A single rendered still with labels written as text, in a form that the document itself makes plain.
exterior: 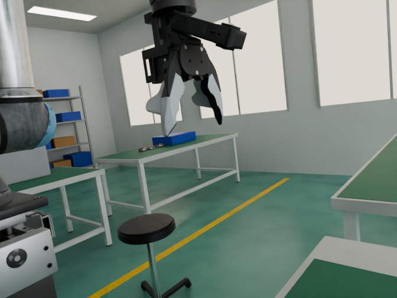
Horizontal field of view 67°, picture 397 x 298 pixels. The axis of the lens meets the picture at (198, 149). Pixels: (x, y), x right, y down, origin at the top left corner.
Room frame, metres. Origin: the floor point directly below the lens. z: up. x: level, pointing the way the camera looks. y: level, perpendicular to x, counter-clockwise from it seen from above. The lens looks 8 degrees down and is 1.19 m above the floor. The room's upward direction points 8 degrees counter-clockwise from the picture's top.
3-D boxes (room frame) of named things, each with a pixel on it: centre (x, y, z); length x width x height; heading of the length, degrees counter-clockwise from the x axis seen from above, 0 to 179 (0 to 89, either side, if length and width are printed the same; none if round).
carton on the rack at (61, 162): (6.23, 2.95, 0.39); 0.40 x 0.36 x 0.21; 48
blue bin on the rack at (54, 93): (6.36, 2.82, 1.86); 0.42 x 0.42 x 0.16; 49
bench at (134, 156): (4.09, 0.35, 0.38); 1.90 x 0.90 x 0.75; 139
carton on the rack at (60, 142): (6.33, 2.86, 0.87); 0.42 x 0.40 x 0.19; 138
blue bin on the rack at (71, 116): (6.50, 2.70, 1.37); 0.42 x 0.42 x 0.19; 50
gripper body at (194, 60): (0.51, 0.02, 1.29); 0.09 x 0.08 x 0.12; 51
